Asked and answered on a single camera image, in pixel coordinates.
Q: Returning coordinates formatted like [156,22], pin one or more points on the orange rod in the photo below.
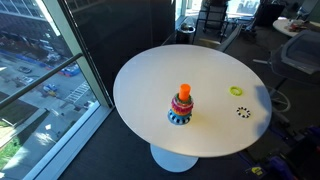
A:
[184,92]

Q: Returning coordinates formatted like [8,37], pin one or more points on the black trash bin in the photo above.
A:
[184,33]

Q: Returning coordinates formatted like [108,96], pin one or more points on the black rolling cart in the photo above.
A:
[212,16]

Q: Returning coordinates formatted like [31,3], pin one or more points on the window handrail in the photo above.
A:
[43,78]

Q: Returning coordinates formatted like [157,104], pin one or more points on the white round table pedestal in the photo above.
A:
[172,162]

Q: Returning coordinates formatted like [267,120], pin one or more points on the grey office chair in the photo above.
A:
[298,59]

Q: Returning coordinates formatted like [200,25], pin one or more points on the white background table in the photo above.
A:
[292,27]

